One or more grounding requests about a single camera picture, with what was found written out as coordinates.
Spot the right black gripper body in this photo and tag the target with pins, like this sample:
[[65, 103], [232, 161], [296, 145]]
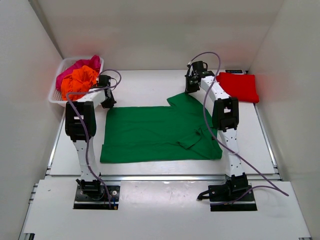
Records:
[[190, 86]]

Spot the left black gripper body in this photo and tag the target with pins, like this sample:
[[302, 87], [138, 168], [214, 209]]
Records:
[[109, 102]]

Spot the green t shirt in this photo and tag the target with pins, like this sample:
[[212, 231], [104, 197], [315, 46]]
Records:
[[159, 133]]

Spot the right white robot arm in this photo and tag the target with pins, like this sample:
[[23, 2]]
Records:
[[225, 119]]

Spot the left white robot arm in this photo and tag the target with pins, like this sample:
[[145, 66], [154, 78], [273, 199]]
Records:
[[81, 127]]

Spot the orange t shirt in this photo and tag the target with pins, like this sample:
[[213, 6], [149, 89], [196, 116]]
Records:
[[80, 80]]

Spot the small black device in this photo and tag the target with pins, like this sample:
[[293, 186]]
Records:
[[234, 71]]

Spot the pink t shirt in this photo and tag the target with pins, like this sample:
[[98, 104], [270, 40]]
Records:
[[68, 65]]

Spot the folded red t shirt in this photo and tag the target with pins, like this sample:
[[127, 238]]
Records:
[[240, 86]]

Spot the white plastic basket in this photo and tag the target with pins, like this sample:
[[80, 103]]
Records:
[[56, 97]]

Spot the aluminium rail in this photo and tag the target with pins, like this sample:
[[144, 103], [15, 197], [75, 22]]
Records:
[[163, 178]]

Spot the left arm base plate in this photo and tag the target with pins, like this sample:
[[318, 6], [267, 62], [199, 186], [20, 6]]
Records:
[[93, 196]]

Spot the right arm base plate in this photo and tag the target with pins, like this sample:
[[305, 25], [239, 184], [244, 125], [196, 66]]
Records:
[[221, 199]]

